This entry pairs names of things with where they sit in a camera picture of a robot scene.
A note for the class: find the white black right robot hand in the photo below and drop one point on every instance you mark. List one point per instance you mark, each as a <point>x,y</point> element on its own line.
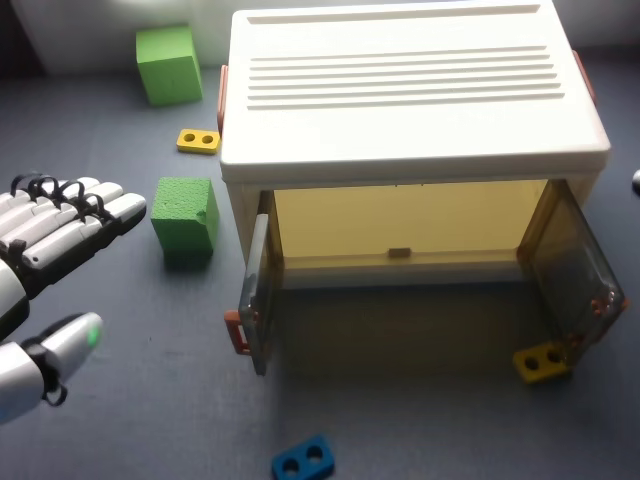
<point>636,183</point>

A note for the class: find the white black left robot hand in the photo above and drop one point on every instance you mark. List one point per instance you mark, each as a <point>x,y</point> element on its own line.
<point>60,235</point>

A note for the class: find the white storage box with doors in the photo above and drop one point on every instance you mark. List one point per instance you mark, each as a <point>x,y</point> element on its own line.
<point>400,100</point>

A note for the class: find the small green foam block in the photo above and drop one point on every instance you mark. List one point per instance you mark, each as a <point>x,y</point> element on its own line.
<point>182,220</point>

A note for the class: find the yellow two-hole block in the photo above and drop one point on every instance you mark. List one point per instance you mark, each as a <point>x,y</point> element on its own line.
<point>199,142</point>
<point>542,371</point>

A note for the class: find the large green foam block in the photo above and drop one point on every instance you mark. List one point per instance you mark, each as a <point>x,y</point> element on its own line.
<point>170,70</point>

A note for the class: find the grey table cloth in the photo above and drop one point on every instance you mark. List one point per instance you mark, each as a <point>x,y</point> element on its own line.
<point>150,425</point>

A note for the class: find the blue two-hole block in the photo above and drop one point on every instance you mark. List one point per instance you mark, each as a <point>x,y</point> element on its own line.
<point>302,462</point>

